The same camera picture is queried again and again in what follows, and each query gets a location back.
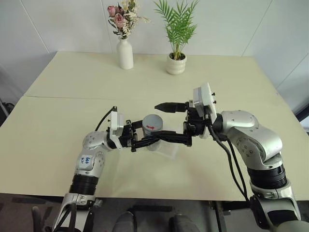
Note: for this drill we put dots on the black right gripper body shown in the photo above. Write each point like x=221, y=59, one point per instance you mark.
x=194, y=123

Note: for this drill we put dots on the white plastic jar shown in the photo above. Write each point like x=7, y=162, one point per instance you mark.
x=153, y=146

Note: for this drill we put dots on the green palm plant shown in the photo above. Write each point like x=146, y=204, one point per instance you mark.
x=178, y=21

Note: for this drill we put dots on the pink dried flower bouquet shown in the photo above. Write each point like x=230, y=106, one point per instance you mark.
x=120, y=19

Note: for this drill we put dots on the white ceramic vase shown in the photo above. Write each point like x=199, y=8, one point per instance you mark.
x=125, y=55

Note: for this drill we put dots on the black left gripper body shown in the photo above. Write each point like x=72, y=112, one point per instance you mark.
x=128, y=136

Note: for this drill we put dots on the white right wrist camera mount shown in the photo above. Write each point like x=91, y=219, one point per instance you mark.
x=205, y=96

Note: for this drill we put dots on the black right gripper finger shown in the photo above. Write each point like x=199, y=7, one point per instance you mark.
x=172, y=108
x=177, y=137

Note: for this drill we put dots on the grey cylindrical container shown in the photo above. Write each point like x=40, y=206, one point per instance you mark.
x=152, y=123

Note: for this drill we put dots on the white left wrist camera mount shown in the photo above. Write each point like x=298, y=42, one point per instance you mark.
x=115, y=125

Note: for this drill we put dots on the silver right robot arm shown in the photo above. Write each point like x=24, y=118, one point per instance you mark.
x=256, y=135

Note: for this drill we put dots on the black chair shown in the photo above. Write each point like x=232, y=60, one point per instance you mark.
x=6, y=111

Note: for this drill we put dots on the white handwritten label sticker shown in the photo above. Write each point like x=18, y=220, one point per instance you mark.
x=86, y=161

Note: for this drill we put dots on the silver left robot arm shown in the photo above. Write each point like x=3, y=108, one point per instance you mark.
x=89, y=145

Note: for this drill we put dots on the white ribbed plant pot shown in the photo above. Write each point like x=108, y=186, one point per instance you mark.
x=176, y=65

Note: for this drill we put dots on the clear plastic box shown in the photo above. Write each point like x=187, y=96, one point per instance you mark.
x=169, y=151

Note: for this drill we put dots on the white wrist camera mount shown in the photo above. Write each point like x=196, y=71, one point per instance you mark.
x=115, y=125
x=205, y=96

